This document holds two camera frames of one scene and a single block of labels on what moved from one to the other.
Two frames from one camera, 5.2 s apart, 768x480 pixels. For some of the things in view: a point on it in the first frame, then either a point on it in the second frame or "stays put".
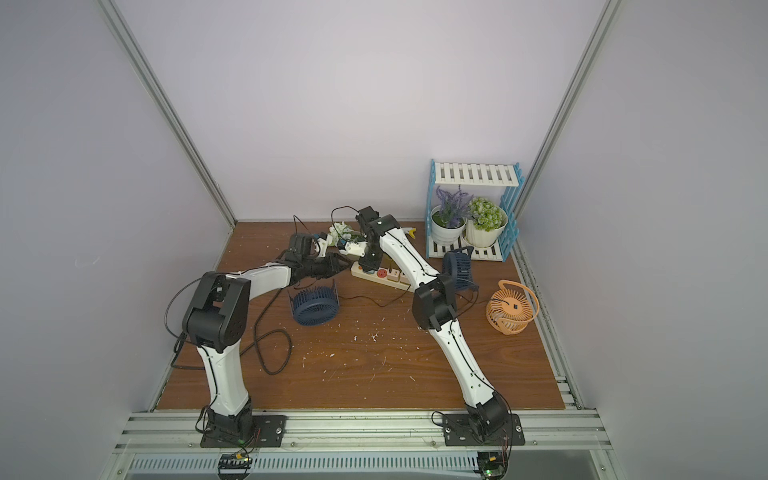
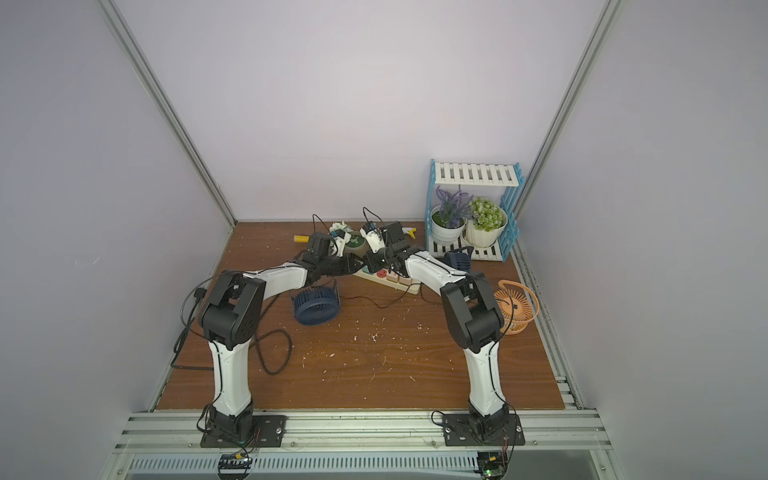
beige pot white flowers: [354, 242] stays put
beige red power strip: [389, 276] stays put
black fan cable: [289, 336] stays put
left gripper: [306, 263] → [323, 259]
